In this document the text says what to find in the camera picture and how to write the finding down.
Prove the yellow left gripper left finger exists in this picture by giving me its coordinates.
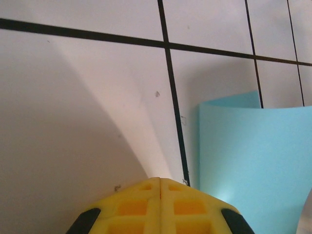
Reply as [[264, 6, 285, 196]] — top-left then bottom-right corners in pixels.
[[65, 177, 162, 234]]

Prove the light blue paper sheet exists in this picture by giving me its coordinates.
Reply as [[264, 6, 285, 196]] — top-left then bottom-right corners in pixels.
[[196, 90, 312, 234]]

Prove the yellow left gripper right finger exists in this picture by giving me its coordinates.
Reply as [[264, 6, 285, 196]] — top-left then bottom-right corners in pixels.
[[159, 177, 255, 234]]

